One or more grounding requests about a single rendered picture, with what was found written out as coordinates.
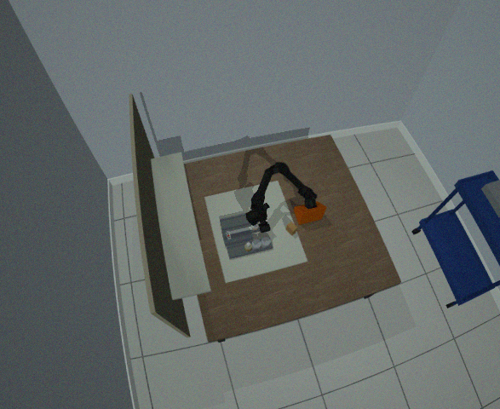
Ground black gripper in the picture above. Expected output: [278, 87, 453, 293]
[258, 215, 271, 233]

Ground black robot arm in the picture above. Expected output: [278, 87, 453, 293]
[245, 162, 318, 226]

